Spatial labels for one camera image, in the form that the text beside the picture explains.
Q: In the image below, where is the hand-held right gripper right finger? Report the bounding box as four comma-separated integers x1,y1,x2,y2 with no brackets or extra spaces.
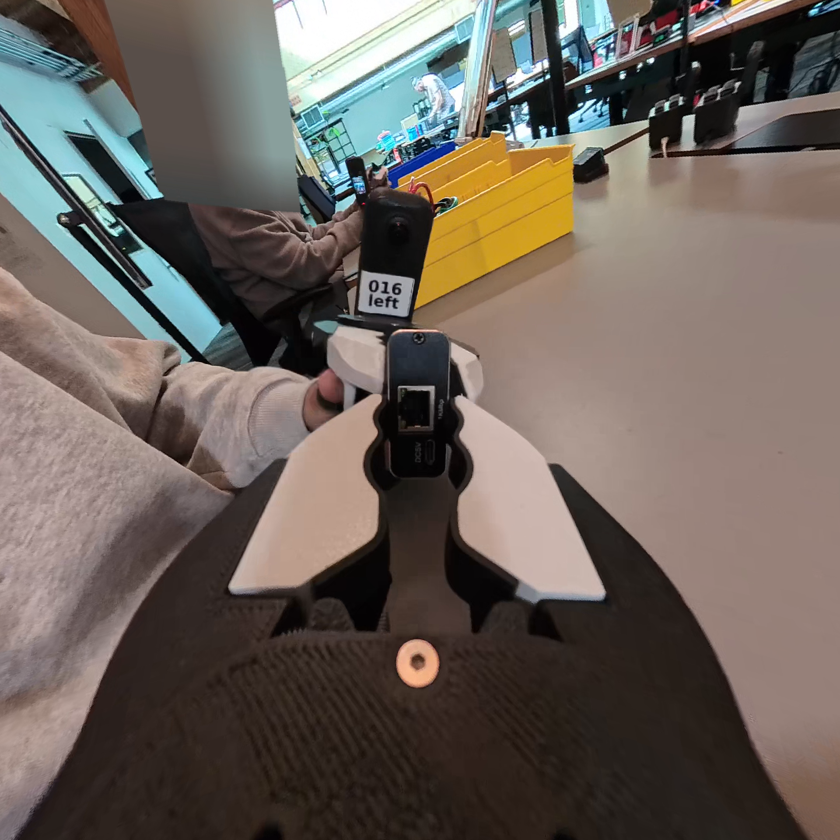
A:
451,395,606,602

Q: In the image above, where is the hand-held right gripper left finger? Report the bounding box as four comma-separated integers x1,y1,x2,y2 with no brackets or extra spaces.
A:
228,392,385,599

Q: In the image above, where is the black network adapter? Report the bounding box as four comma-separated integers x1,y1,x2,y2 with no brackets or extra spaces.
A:
386,330,455,480

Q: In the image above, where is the person's left forearm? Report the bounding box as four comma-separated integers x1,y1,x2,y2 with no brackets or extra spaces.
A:
0,266,316,506

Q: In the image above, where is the grey desk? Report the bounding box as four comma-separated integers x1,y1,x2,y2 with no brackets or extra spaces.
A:
341,85,840,840

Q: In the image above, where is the black desk mat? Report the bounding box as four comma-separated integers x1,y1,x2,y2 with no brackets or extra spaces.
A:
659,110,840,157

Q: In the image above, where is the person's left hand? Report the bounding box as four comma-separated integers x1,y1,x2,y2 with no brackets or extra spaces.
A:
302,371,347,432

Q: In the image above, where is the blue storage bin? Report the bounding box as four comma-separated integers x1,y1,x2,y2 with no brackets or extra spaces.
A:
387,140,458,189

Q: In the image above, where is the yellow storage bin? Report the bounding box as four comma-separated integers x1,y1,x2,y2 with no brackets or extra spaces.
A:
420,130,510,198
412,144,576,309

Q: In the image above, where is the black office chair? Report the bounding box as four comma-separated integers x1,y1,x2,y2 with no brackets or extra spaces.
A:
108,199,350,376

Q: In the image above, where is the person's grey sweatshirt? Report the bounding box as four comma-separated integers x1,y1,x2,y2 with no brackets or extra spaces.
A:
0,420,277,840

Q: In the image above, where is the black support pole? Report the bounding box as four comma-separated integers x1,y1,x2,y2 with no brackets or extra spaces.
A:
539,0,573,137

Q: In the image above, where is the black charger dock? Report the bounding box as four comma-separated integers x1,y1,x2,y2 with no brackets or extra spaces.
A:
648,96,687,151
693,84,744,144

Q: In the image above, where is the black door pull bar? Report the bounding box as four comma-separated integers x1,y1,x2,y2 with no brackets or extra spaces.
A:
0,105,153,290

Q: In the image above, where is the long wooden workbench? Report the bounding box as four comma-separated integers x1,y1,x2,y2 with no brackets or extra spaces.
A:
505,0,840,126

